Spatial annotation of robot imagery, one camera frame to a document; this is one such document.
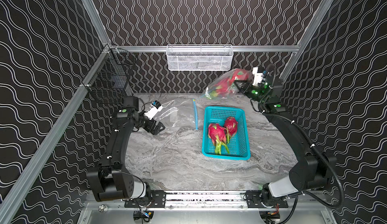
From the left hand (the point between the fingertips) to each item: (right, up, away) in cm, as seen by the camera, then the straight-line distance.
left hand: (159, 121), depth 79 cm
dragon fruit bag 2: (+31, -8, +8) cm, 33 cm away
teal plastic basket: (+45, -15, +12) cm, 49 cm away
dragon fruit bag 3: (+34, +19, +6) cm, 39 cm away
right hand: (+38, +21, -5) cm, 43 cm away
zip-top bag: (+8, +3, +31) cm, 32 cm away
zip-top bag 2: (+26, +16, +9) cm, 32 cm away
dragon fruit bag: (+41, -3, +14) cm, 43 cm away
